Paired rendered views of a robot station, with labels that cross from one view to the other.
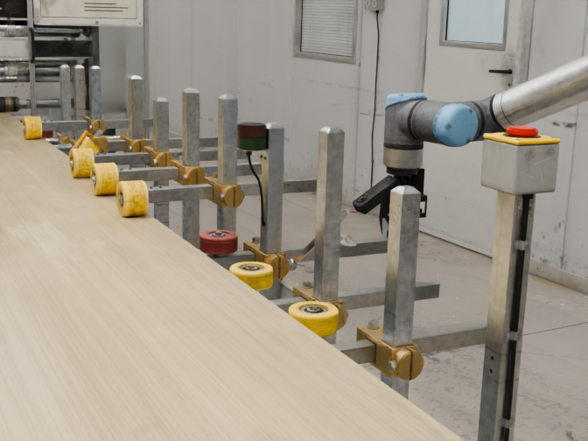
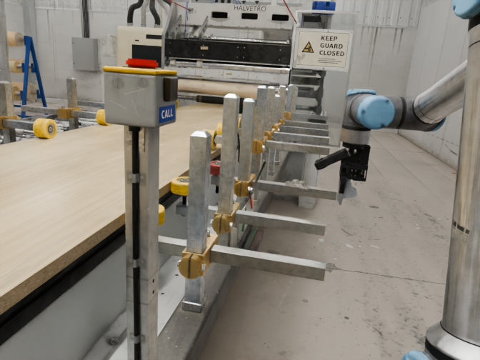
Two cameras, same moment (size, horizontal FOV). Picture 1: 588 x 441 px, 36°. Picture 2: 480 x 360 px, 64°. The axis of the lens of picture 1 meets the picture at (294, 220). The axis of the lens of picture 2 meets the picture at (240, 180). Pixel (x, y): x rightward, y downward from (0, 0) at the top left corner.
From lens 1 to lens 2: 1.10 m
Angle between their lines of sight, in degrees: 36
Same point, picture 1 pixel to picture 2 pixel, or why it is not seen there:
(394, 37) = not seen: outside the picture
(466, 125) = (381, 113)
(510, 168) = (107, 96)
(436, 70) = not seen: outside the picture
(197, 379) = not seen: outside the picture
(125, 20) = (338, 68)
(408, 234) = (196, 168)
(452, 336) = (256, 260)
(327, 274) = (222, 195)
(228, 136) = (258, 110)
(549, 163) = (143, 95)
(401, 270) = (191, 195)
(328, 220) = (223, 158)
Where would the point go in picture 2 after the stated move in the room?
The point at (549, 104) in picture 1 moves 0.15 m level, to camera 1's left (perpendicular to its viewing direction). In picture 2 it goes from (445, 98) to (381, 93)
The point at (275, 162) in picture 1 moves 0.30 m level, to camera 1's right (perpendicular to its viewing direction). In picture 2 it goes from (246, 123) to (331, 138)
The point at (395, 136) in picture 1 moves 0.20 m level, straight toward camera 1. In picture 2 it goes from (346, 119) to (308, 122)
